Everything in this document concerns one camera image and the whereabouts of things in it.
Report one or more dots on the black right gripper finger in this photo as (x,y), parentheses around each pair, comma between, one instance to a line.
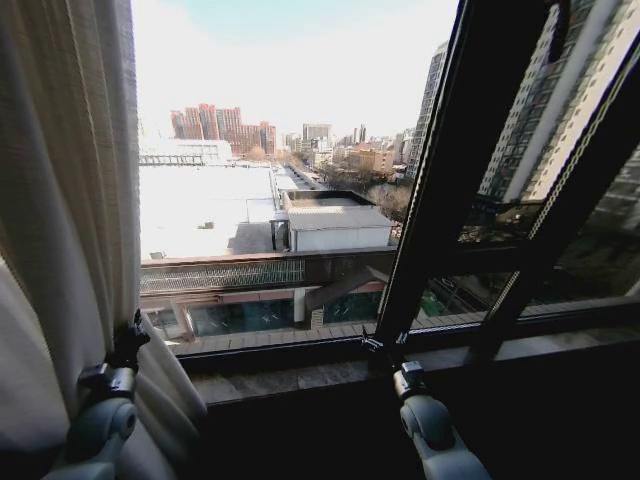
(401,338)
(371,341)

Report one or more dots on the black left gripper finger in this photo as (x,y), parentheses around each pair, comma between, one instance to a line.
(137,319)

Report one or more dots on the cream fabric curtain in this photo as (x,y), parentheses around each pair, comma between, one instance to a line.
(65,200)

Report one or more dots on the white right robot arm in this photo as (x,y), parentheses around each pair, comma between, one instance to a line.
(432,432)

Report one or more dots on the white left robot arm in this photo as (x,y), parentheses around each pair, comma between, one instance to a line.
(102,430)

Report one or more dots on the grey stone window sill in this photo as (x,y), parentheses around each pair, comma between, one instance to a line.
(300,377)

